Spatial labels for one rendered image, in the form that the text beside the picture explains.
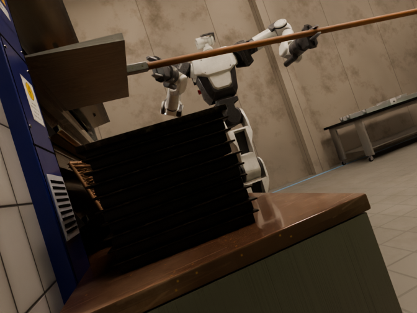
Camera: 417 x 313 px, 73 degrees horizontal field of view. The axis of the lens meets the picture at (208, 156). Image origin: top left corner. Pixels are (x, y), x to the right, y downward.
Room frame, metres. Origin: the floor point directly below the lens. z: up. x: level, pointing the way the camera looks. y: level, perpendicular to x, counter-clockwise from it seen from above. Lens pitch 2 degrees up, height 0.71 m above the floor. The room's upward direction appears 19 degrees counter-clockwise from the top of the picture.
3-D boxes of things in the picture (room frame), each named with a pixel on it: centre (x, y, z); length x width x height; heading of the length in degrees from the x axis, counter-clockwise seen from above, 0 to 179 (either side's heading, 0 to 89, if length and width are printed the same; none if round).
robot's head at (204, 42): (1.79, -0.21, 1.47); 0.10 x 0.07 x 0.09; 97
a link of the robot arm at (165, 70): (1.36, 0.07, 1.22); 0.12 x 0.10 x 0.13; 160
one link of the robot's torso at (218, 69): (1.85, -0.21, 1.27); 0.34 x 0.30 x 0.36; 97
